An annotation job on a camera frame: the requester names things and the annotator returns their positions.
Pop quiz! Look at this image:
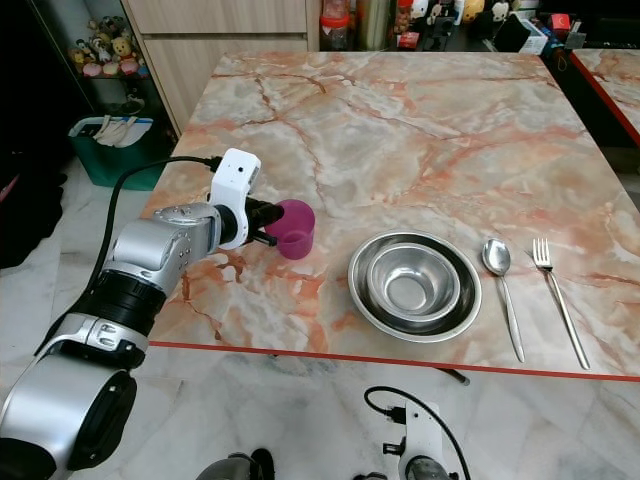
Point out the purple plastic cup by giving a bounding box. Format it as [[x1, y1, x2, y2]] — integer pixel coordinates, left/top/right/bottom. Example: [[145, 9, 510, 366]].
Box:
[[274, 199, 316, 261]]

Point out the steel bowl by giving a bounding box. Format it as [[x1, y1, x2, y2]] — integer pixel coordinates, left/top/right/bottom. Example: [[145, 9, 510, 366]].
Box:
[[365, 243, 461, 321]]

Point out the green plastic bin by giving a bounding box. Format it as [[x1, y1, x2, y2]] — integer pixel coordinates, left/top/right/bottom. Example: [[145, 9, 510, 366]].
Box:
[[69, 115, 157, 192]]

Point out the white cloth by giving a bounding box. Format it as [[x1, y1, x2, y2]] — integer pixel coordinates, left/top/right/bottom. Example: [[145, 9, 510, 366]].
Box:
[[95, 117, 154, 149]]

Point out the marble folding table red edge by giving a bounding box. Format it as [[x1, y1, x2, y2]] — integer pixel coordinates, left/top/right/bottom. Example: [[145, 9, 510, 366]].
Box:
[[569, 48, 640, 151], [145, 50, 640, 387]]

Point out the light wooden cabinet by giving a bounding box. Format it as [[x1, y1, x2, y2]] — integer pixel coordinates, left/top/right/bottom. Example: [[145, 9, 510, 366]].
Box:
[[123, 0, 312, 137]]

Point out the red lid clear jar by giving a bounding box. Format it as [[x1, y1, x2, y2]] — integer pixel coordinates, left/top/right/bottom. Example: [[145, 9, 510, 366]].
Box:
[[320, 0, 354, 51]]

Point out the large steel plate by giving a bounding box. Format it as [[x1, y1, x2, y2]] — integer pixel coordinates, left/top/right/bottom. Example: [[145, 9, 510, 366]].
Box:
[[348, 232, 483, 344]]

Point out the plush toy pile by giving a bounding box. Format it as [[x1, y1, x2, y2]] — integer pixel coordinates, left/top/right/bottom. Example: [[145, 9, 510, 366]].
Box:
[[69, 34, 147, 80]]

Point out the steel thermos flask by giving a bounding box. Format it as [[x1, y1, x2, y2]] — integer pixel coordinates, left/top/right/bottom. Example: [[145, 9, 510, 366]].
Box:
[[357, 0, 397, 50]]

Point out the steel spoon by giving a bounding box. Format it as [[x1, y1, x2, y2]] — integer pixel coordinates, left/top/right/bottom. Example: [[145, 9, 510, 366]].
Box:
[[481, 238, 527, 363]]

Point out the red container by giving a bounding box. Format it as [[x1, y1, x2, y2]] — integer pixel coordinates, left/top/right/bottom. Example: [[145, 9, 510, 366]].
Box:
[[397, 0, 424, 50]]

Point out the steel fork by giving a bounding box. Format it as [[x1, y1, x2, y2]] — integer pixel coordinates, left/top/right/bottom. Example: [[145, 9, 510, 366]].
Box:
[[532, 237, 592, 371]]

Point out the black white box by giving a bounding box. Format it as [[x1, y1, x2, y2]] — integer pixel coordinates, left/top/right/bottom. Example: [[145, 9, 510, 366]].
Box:
[[493, 11, 547, 54]]

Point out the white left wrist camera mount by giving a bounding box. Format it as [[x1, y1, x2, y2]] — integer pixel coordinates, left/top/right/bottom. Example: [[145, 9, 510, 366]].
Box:
[[208, 148, 262, 251]]

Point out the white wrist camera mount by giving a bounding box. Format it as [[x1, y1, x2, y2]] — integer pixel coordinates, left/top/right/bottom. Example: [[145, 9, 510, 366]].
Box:
[[208, 148, 262, 251], [400, 402, 447, 480]]

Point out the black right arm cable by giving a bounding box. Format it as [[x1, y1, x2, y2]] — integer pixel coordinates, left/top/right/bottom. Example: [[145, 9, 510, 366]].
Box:
[[362, 385, 473, 480]]

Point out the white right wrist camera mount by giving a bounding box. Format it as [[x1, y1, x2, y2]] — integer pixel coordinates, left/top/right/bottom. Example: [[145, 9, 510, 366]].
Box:
[[400, 402, 447, 480]]

